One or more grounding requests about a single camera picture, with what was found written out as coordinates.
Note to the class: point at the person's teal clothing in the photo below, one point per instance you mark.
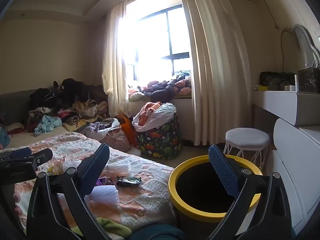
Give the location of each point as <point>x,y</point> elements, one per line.
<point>157,233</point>

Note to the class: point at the purple wrapper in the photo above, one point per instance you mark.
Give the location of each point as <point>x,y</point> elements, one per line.
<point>105,181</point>

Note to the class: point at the yellow rimmed trash bin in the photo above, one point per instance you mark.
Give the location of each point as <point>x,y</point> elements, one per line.
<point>172,181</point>

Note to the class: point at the white plastic bag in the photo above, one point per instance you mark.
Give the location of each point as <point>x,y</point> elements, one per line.
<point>165,112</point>

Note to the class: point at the black framed window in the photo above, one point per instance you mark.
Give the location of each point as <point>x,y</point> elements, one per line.
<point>170,30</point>

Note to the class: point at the white vanity desk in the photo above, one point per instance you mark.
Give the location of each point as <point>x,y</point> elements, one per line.
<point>275,102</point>

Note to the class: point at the dark green snack wrapper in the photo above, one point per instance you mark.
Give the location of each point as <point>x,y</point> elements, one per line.
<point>130,181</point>

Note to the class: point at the wavy framed mirror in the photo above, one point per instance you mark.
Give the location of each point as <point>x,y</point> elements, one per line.
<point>303,37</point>

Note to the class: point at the green cloth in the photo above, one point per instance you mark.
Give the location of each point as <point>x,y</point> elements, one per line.
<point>112,227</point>

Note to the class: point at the orange bag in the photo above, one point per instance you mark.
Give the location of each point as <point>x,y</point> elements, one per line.
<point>127,130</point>

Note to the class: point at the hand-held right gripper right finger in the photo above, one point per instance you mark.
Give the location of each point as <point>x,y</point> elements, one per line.
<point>223,170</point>

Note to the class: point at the red white cloth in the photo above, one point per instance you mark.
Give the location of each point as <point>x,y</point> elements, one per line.
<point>15,128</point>

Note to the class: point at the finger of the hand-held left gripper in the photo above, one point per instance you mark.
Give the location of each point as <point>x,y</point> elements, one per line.
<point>41,158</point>
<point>20,153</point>

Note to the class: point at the pink floral bag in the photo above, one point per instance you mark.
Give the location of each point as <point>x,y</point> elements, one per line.
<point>115,140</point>

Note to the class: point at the short cream curtain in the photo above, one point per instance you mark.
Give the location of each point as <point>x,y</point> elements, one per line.
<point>112,67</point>

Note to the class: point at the heap of dark jackets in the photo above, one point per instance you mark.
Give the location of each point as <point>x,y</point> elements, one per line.
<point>162,87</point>

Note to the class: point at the white tube bottle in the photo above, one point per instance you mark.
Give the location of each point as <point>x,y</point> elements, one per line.
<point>296,82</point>

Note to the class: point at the white drawer cabinet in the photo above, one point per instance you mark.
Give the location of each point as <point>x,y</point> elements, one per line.
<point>295,155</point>

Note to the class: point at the dark storage box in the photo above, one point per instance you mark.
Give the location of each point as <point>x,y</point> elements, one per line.
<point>308,80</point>

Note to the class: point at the pile of clothes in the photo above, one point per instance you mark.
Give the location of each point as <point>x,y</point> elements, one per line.
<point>75,92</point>

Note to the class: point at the grey padded headboard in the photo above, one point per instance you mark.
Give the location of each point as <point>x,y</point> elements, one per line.
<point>15,105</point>

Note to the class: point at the small white jar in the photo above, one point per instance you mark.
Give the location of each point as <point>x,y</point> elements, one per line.
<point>292,88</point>
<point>287,87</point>

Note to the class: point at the teal cloth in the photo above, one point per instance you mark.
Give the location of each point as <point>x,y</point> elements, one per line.
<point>3,138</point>

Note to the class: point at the yellow flat item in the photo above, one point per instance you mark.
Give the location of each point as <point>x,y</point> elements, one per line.
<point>262,88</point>

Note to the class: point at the light blue cloth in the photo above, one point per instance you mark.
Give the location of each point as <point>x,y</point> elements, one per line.
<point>48,125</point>

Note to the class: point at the orange white tufted blanket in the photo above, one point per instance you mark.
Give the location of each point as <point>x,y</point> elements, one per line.
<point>140,200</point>

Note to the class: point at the dinosaur print storage bag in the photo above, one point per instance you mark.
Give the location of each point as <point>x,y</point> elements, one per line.
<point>160,142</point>

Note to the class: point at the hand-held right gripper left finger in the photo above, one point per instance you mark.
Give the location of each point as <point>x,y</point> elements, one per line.
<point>96,165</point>

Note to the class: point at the lilac cloth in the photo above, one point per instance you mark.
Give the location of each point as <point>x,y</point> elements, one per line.
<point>93,128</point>

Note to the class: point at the orange cloth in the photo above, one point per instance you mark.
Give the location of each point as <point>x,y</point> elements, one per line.
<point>147,112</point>

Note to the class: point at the black bag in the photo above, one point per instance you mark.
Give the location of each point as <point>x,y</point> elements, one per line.
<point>275,78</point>

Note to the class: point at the long cream curtain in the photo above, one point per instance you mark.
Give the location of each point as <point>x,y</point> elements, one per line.
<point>212,80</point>

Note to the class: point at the beige bed sheet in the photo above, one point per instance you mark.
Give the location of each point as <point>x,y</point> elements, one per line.
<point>25,140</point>

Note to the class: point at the white round stool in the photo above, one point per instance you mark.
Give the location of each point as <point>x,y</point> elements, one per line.
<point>246,136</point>

